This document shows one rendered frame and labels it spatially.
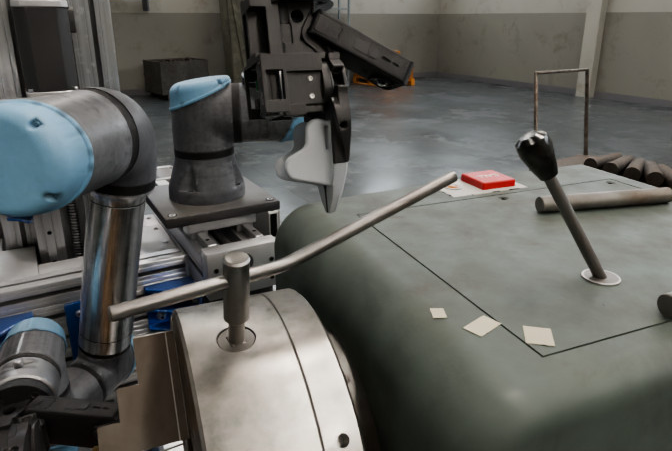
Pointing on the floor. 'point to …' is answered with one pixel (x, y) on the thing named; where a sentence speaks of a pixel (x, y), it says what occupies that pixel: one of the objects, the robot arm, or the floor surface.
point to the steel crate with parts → (171, 73)
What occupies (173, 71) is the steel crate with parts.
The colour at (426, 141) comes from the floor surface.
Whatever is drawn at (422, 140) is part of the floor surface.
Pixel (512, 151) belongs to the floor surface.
